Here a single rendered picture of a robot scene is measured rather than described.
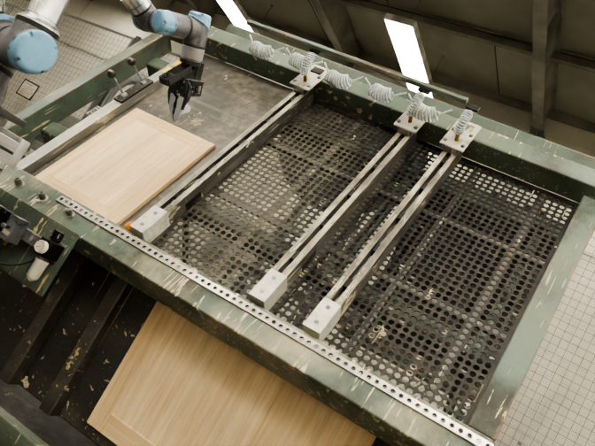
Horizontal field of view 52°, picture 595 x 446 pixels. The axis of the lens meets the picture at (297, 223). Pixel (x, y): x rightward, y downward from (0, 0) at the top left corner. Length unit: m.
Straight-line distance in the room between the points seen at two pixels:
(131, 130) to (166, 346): 0.94
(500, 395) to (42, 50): 1.56
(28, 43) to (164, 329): 1.05
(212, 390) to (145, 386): 0.25
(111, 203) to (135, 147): 0.33
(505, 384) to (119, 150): 1.67
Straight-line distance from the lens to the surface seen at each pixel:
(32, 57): 1.81
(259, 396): 2.10
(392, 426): 1.75
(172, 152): 2.54
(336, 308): 1.90
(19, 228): 2.28
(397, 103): 2.68
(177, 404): 2.21
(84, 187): 2.46
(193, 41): 2.11
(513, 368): 1.93
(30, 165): 2.59
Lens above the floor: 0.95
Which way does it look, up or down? 7 degrees up
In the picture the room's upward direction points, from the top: 29 degrees clockwise
